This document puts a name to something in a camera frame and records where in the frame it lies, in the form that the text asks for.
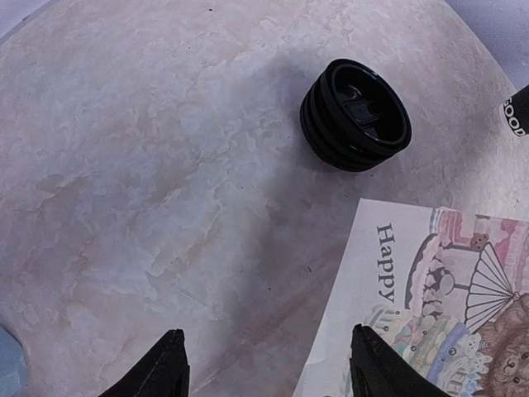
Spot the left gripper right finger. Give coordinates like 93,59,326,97
350,324,448,397

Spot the black cup holding straws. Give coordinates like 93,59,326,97
499,85,529,137

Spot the light blue ceramic mug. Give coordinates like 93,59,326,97
0,327,28,397

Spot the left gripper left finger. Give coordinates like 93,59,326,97
100,329,190,397

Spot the white paper takeout bag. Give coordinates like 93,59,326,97
294,199,528,396

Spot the stack of black cup lids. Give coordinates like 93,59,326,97
299,59,412,173

